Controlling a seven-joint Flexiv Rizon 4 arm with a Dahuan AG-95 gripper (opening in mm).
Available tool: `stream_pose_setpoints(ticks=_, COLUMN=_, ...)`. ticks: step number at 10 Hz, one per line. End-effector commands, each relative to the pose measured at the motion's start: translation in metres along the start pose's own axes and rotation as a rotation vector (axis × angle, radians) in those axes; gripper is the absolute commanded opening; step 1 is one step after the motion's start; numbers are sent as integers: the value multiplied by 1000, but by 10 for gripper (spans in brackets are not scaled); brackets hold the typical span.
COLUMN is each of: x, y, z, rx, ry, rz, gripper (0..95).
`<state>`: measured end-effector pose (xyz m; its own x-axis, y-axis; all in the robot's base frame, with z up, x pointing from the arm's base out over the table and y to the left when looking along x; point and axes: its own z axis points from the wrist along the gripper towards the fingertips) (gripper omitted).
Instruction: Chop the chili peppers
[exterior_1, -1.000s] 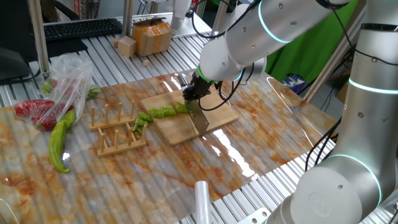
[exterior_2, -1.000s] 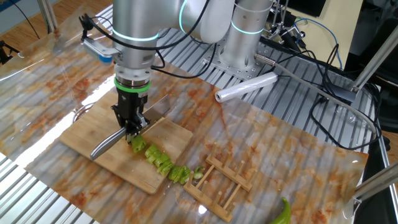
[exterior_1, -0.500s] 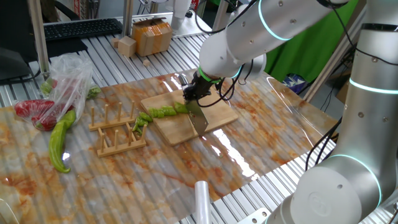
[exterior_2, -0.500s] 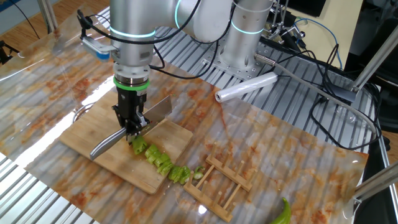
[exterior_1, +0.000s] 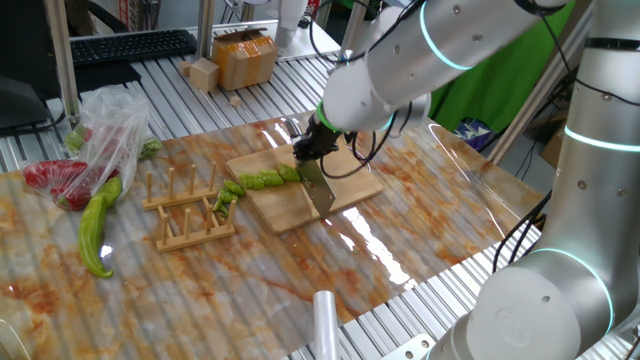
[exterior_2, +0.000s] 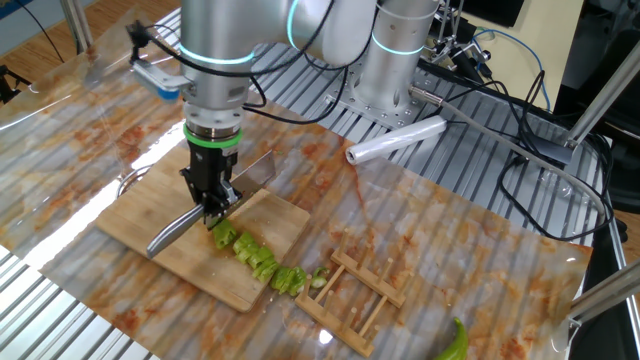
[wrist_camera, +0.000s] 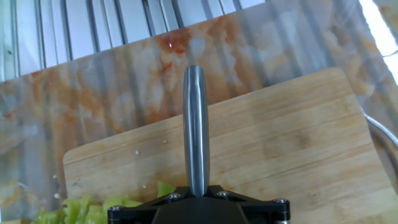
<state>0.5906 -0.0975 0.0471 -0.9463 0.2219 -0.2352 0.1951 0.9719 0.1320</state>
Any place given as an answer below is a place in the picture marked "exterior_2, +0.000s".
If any cut green pepper chunk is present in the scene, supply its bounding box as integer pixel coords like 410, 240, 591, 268
237, 242, 264, 265
252, 258, 281, 285
269, 264, 308, 297
232, 230, 259, 256
248, 245, 276, 271
212, 218, 239, 250

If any marble pattern plastic mat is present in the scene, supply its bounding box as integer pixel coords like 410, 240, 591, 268
0, 7, 594, 360

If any steel cleaver knife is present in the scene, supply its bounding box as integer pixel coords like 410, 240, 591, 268
146, 149, 277, 260

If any aluminium frame post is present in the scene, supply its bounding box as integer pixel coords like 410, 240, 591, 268
567, 39, 640, 149
569, 259, 640, 326
59, 0, 94, 54

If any wooden cutting board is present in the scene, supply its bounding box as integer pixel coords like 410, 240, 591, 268
95, 145, 312, 314

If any black cable bundle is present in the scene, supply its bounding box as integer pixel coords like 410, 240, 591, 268
497, 69, 616, 244

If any black camera cable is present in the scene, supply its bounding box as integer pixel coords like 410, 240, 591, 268
125, 0, 381, 126

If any beige cabinet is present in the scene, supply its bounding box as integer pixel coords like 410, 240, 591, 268
474, 0, 585, 111

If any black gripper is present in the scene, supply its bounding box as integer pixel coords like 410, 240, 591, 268
179, 142, 244, 231

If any blue cable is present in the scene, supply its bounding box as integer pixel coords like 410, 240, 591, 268
472, 28, 552, 112

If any black tripod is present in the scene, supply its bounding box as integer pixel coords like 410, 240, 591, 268
0, 64, 31, 104

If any white plastic film roll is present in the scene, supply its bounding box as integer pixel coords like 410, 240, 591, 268
344, 115, 448, 166

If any cut green pepper stem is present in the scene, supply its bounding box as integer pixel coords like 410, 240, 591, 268
309, 267, 331, 290

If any wooden peg rack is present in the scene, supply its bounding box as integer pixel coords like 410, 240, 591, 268
293, 229, 415, 359

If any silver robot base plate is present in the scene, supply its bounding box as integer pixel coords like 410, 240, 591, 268
324, 64, 442, 132

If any curved green chili pepper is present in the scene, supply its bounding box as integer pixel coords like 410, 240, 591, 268
432, 317, 470, 360

